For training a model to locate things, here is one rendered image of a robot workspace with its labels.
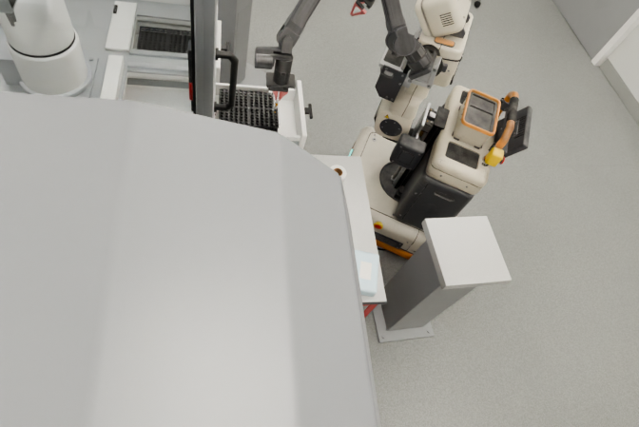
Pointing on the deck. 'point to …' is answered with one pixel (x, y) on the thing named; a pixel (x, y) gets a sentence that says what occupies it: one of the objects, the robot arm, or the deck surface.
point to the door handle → (230, 79)
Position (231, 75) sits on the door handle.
